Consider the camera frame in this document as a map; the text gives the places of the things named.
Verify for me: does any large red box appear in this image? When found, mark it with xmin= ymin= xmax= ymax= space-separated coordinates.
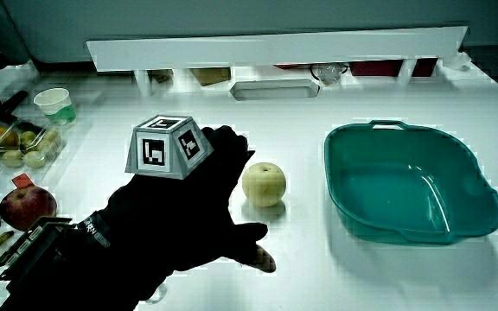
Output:
xmin=349 ymin=59 xmax=405 ymax=78

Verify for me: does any person's left hand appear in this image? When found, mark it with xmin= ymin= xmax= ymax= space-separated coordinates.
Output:
xmin=97 ymin=114 xmax=278 ymax=282

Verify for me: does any small red box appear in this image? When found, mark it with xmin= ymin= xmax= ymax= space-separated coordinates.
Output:
xmin=412 ymin=57 xmax=439 ymax=78

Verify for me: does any red paper tag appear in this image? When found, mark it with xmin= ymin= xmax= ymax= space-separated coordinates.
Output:
xmin=11 ymin=173 xmax=35 ymax=190

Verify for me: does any white desk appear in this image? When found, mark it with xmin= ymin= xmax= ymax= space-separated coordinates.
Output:
xmin=0 ymin=55 xmax=498 ymax=311

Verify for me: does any white crumpled wrap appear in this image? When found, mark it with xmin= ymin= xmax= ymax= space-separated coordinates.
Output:
xmin=442 ymin=51 xmax=475 ymax=72

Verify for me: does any clear glass jar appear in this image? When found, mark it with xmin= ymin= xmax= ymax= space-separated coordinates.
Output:
xmin=310 ymin=62 xmax=349 ymax=86

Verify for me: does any clear plastic fruit container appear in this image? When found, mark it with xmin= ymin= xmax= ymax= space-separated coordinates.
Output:
xmin=0 ymin=118 xmax=67 ymax=172

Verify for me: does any green plastic basin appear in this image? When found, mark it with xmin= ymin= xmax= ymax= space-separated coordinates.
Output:
xmin=323 ymin=119 xmax=498 ymax=245

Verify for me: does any grey partition panel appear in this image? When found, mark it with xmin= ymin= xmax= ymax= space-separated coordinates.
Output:
xmin=2 ymin=0 xmax=498 ymax=64

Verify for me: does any person's left forearm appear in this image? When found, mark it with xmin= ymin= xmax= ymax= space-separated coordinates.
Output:
xmin=0 ymin=211 xmax=168 ymax=311

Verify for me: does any white rectangular tray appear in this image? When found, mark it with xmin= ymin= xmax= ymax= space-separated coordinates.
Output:
xmin=229 ymin=78 xmax=321 ymax=102

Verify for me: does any red apple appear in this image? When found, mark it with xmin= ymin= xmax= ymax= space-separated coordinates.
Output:
xmin=0 ymin=185 xmax=58 ymax=232

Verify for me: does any black forearm sensor pack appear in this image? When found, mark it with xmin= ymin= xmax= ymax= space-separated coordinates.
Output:
xmin=0 ymin=215 xmax=75 ymax=295

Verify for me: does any small brown cardboard box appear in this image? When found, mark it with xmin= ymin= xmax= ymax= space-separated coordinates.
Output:
xmin=149 ymin=68 xmax=175 ymax=84

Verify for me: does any white and green paper cup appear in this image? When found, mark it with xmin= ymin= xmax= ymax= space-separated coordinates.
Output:
xmin=33 ymin=87 xmax=78 ymax=127

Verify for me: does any yellow-green pear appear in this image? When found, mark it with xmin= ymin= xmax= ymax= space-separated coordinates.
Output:
xmin=241 ymin=162 xmax=288 ymax=208

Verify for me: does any white desk shelf riser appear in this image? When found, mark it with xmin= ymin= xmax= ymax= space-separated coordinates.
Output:
xmin=86 ymin=25 xmax=469 ymax=98

